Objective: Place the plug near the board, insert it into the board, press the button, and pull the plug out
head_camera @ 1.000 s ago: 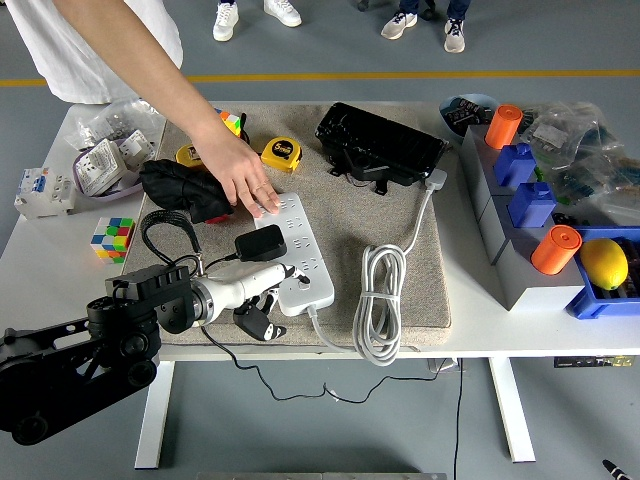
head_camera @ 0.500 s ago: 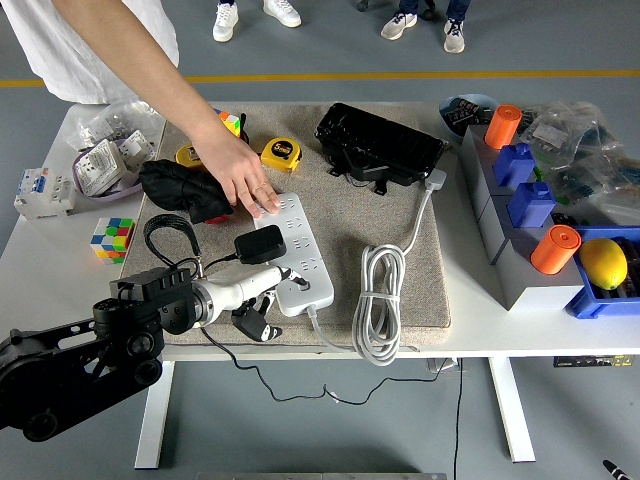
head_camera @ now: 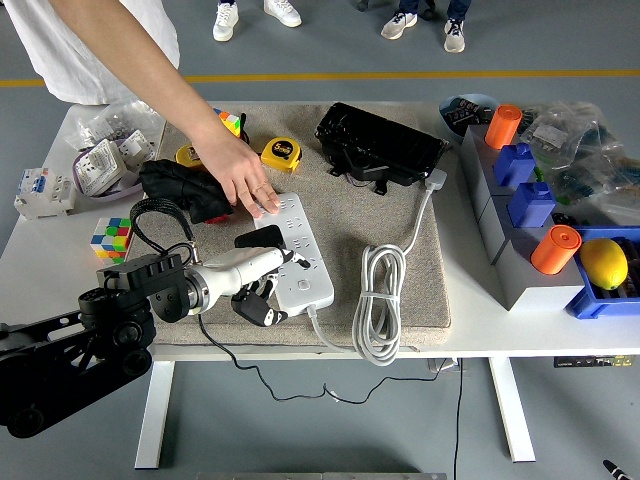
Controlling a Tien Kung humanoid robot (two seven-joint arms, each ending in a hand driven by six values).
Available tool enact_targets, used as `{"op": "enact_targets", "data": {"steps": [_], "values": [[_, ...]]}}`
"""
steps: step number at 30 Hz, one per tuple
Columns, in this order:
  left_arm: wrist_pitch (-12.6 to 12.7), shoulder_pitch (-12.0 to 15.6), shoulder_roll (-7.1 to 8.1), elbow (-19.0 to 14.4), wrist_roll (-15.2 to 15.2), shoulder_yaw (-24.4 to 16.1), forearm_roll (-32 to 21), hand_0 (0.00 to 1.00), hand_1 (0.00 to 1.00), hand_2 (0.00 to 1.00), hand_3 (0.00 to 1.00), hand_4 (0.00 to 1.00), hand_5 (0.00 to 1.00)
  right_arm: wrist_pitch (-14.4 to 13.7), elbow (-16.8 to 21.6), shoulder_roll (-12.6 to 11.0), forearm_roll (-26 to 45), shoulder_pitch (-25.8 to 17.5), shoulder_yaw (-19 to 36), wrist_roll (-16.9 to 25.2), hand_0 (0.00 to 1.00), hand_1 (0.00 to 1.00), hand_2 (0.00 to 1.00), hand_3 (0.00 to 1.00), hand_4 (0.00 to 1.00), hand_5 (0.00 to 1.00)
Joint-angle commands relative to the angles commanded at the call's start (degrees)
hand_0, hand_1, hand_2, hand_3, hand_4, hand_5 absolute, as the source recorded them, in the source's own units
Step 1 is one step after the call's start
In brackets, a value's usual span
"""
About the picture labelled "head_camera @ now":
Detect white table leg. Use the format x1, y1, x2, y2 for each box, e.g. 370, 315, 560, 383
134, 359, 175, 470
488, 357, 537, 464

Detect light blue bowl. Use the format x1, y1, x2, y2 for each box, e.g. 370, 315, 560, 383
438, 93, 501, 144

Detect yellow lemon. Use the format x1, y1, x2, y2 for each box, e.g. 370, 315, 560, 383
579, 238, 630, 291

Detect grey box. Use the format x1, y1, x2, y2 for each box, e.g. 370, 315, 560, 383
459, 123, 539, 201
492, 227, 587, 312
474, 189, 521, 261

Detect person's grey shoe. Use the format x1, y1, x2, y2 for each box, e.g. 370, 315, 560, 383
442, 18, 466, 54
380, 12, 419, 41

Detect thin black adapter cord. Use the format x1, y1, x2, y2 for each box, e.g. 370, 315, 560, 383
197, 314, 454, 404

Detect blue block with knob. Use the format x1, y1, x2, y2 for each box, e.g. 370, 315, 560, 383
507, 181, 557, 230
493, 142, 539, 191

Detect black table control panel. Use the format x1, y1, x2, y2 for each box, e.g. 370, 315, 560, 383
553, 355, 632, 370

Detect white coiled power cord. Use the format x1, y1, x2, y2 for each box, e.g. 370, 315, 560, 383
306, 167, 450, 369

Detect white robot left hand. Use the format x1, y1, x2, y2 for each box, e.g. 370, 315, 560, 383
197, 244, 315, 329

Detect black cloth pouch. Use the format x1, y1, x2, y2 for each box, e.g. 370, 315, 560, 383
138, 158, 234, 225

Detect person's white shoe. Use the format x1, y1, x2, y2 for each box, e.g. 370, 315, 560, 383
263, 0, 303, 28
212, 1, 240, 42

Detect yellow tape measure 5m label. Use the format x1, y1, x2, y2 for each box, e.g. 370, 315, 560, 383
260, 135, 305, 175

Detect white circuit breaker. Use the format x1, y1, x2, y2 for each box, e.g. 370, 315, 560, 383
13, 167, 77, 221

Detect clear bags of electronic parts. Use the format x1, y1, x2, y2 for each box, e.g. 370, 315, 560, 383
519, 101, 640, 229

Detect black plug adapter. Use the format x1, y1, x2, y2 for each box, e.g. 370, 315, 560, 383
233, 223, 286, 251

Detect person's left hand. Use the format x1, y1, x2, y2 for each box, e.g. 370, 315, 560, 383
188, 127, 282, 220

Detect orange cylinder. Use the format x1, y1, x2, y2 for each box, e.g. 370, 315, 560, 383
485, 103, 525, 150
530, 224, 584, 276

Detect blue plastic bin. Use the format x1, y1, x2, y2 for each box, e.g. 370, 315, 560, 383
565, 225, 640, 321

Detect clear bags of small parts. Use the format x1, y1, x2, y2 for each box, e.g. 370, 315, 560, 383
74, 97, 169, 151

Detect black bracket with straps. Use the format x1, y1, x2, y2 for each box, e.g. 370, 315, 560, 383
327, 149, 391, 197

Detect white power strip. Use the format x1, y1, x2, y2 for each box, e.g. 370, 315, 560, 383
252, 191, 337, 318

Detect grey-brown mat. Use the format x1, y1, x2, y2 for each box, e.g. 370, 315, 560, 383
108, 102, 454, 351

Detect colourful puzzle cube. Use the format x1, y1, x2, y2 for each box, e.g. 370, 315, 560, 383
212, 107, 244, 139
90, 216, 134, 263

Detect black hanging cable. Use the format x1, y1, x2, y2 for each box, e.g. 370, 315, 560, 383
452, 357, 464, 480

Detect yellow tape measure black window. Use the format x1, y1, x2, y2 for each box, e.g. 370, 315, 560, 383
174, 143, 206, 171

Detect glossy black box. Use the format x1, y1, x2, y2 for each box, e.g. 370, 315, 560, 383
313, 101, 450, 187

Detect black circuit boards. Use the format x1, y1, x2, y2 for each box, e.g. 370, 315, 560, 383
444, 98, 496, 126

